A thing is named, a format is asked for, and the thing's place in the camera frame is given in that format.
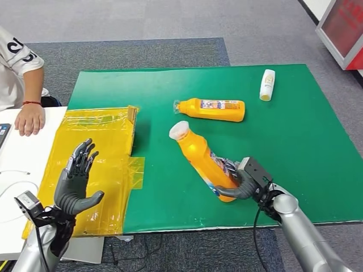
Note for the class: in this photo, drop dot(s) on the orange bottle with clear cap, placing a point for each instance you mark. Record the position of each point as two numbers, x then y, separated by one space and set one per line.
213 113

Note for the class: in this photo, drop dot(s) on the orange bottle with white cap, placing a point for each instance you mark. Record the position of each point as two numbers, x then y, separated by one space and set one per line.
198 154

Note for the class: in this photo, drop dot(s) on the white table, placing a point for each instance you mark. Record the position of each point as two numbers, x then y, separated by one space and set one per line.
28 157

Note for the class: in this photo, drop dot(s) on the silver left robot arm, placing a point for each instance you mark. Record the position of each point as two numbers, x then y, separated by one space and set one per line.
29 253

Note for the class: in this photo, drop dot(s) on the small white bottle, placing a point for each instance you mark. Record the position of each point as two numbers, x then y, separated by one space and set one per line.
267 85

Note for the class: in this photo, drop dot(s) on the dark grey carpet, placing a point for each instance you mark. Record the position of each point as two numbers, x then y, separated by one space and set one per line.
142 52

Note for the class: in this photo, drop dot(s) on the yellow plastic-wrapped box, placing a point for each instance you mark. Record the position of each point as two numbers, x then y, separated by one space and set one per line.
99 150

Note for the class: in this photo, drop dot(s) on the red and white cabinet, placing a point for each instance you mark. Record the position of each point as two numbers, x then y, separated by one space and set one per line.
343 26

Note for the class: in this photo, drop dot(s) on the green mat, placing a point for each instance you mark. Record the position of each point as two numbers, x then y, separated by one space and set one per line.
283 150

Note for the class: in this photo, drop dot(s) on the person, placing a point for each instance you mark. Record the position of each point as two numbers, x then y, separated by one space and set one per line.
10 79

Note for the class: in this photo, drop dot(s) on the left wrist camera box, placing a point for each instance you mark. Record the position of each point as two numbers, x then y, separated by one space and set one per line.
26 204

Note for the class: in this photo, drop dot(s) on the person's forearm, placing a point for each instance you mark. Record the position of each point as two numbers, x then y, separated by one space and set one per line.
33 85

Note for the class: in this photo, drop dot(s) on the dark tablet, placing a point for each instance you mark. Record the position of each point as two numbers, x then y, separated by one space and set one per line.
3 133

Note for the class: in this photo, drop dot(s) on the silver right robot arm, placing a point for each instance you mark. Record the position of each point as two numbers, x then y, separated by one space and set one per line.
306 236

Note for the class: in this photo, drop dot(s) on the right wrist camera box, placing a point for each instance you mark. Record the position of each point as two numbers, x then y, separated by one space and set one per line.
255 172

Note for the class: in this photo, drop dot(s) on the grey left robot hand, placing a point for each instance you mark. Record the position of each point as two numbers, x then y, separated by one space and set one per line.
69 189

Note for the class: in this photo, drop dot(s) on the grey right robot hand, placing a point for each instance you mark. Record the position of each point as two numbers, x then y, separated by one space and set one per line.
245 189

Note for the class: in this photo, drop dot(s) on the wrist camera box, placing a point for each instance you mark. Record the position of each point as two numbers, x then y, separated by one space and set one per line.
26 204
255 172

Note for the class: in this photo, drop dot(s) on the person's hand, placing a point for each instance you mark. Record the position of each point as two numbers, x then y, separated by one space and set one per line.
29 120

